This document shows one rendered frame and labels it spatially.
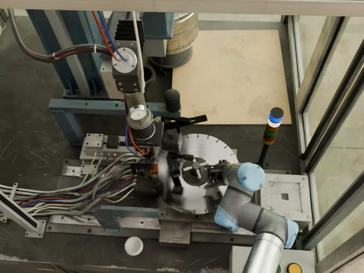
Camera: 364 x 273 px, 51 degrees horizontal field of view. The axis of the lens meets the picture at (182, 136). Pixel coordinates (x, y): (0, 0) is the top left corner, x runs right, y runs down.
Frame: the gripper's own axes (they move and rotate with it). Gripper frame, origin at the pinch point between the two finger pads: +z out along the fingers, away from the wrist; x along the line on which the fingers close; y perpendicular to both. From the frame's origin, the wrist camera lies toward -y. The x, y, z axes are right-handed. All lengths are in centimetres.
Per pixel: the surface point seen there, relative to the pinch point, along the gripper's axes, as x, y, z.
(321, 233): 23.7, -25.3, -21.5
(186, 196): 7.2, 11.7, 2.8
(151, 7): -25, 40, -97
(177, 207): 10.3, 15.5, 2.0
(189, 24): -64, -8, 28
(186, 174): -0.5, 9.7, 5.5
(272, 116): -16.5, -17.6, -15.2
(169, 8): -24, 38, -97
